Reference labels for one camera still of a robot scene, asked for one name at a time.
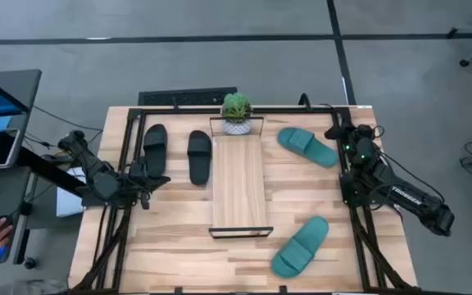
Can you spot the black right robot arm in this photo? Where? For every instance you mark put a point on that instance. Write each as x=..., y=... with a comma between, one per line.
x=408, y=201

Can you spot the teal green slide sandal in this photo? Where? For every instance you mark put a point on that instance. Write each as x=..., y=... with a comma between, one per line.
x=299, y=248
x=305, y=145

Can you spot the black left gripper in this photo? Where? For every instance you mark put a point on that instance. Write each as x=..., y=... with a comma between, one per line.
x=139, y=180

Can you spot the black metal table frame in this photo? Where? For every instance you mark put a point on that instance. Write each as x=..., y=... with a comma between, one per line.
x=178, y=111

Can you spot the white box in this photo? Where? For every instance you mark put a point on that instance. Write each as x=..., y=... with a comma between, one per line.
x=66, y=202

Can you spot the black diagonal support bar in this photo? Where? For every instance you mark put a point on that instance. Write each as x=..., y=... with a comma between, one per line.
x=47, y=170

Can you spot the green succulent in white pot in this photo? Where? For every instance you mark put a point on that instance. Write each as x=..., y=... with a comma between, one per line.
x=236, y=107

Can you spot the grey office desk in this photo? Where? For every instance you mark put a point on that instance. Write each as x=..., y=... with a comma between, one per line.
x=23, y=82

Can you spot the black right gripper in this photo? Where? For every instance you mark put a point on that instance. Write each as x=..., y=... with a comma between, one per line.
x=362, y=147

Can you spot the wooden shelf with black frame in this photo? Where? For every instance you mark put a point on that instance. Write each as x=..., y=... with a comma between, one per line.
x=238, y=184

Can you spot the black rubber slide sandal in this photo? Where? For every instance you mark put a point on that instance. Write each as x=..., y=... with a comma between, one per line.
x=199, y=160
x=155, y=143

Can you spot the desk leg with caster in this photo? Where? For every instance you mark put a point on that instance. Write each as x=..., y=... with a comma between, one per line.
x=30, y=263

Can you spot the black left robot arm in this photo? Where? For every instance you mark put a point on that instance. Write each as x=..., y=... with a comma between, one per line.
x=105, y=184

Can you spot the black smartphone with silver rim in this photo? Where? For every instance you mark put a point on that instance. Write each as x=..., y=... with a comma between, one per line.
x=2, y=147

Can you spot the black keyboard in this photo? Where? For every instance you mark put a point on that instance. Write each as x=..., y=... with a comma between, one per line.
x=187, y=97

